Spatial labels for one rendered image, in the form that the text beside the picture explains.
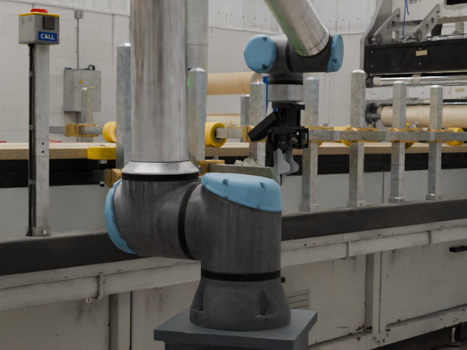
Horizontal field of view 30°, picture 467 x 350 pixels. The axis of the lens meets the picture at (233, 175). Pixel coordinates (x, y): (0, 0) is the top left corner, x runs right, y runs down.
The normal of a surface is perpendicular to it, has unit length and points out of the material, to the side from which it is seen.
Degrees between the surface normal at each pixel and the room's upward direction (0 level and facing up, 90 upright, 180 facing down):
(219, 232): 90
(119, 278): 90
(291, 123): 90
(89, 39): 90
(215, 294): 70
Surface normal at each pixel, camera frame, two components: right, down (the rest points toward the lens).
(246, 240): 0.11, 0.05
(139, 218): -0.44, 0.08
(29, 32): -0.69, 0.03
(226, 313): -0.23, -0.29
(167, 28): 0.35, 0.08
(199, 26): 0.76, 0.04
